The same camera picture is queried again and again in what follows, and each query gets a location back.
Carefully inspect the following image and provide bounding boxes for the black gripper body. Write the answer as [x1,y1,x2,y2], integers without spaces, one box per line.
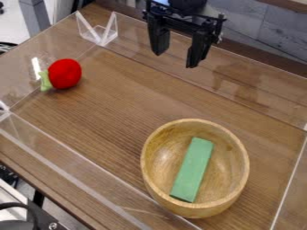
[146,0,227,44]

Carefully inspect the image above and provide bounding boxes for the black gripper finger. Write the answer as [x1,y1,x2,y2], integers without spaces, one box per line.
[186,30,213,68]
[148,14,171,56]

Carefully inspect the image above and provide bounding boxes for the red plush strawberry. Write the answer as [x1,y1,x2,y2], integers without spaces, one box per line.
[39,58,82,92]

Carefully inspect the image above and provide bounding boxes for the green rectangular block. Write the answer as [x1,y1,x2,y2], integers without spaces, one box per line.
[170,137,214,203]

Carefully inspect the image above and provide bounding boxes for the wooden bowl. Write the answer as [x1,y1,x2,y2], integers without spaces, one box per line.
[140,119,250,218]

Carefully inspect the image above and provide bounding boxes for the clear acrylic enclosure wall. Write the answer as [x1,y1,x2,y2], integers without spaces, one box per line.
[0,6,307,230]

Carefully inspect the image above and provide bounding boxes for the black cable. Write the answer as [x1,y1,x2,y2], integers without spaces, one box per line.
[0,201,42,230]

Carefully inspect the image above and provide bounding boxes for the black metal bracket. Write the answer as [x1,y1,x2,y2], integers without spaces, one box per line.
[27,200,68,230]

